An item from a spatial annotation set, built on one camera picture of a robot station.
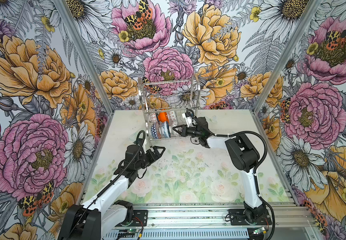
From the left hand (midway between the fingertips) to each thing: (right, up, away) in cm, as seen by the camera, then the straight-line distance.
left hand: (161, 155), depth 84 cm
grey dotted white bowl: (+6, +12, +11) cm, 18 cm away
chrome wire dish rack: (-2, +35, +36) cm, 50 cm away
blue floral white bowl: (+2, +13, +10) cm, 16 cm away
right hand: (+7, +13, +11) cm, 18 cm away
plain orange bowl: (-1, +22, +19) cm, 29 cm away
